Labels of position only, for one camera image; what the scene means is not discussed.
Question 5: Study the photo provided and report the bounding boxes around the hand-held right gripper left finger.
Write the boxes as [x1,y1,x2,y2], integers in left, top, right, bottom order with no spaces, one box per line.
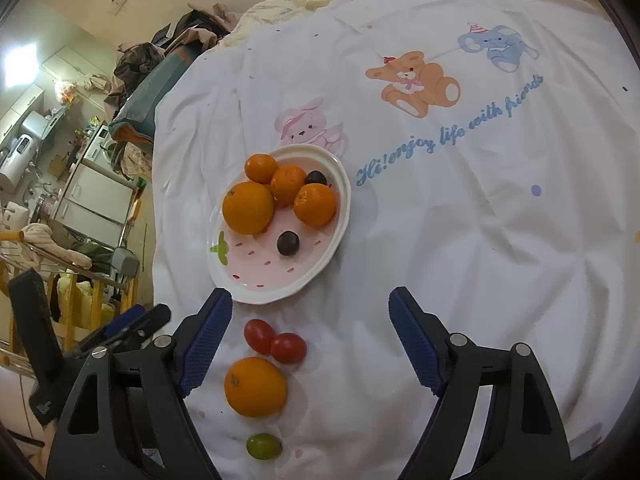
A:
[45,287,234,480]

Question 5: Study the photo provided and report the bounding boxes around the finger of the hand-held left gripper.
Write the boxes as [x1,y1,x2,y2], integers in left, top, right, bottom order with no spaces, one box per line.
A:
[125,303,172,348]
[80,305,148,353]

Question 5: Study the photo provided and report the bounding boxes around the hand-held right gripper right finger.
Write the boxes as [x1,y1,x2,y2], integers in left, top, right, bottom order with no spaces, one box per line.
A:
[389,286,575,480]

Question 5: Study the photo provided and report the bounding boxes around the red cherry tomato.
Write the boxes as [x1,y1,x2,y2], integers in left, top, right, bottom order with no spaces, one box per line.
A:
[243,318,276,354]
[270,332,307,365]

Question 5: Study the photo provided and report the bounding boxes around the large orange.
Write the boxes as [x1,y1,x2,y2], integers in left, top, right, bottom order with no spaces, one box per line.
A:
[222,181,276,236]
[224,357,289,419]

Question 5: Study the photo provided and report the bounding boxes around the pink strawberry pattern plate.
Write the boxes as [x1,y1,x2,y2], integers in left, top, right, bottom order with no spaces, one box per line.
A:
[206,143,351,306]

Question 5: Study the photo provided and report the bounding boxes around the small tangerine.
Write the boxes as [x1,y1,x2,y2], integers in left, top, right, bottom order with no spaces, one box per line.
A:
[292,182,338,227]
[270,165,307,204]
[244,153,280,185]

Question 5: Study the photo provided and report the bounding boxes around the grey plastic object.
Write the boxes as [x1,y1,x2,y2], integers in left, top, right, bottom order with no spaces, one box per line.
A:
[111,247,141,281]

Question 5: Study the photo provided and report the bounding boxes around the beige towel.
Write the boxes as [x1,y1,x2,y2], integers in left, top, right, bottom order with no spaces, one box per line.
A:
[20,222,93,269]

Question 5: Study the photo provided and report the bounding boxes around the yellow wooden drying rack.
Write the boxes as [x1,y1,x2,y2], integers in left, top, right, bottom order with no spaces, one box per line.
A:
[0,227,143,361]

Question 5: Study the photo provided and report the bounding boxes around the white kitchen base cabinet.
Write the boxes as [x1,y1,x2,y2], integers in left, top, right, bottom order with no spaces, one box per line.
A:
[52,162,138,236]

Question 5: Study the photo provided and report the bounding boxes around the pink floral fabric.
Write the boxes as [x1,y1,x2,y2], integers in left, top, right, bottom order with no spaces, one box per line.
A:
[117,140,153,181]

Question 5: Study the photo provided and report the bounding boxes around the white water heater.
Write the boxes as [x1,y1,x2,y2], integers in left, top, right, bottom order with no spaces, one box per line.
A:
[0,132,38,193]

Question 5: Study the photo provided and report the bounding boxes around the silver range hood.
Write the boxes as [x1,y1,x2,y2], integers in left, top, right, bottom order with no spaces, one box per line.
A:
[20,110,66,142]

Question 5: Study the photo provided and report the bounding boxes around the teal cushion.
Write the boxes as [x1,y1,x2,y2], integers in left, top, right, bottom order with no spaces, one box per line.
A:
[109,50,193,141]

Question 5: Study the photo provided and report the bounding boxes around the orange hanging bag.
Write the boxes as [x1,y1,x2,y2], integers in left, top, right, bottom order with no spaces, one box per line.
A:
[54,80,78,106]

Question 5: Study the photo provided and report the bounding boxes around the ceiling light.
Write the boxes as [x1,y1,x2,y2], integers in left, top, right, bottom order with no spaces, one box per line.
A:
[2,42,41,88]

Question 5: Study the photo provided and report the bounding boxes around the pile of dark clothes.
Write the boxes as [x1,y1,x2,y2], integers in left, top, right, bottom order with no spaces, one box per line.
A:
[105,2,241,111]

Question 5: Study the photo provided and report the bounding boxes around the white wall cabinets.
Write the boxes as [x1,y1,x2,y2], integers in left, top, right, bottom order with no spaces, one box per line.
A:
[0,82,46,131]

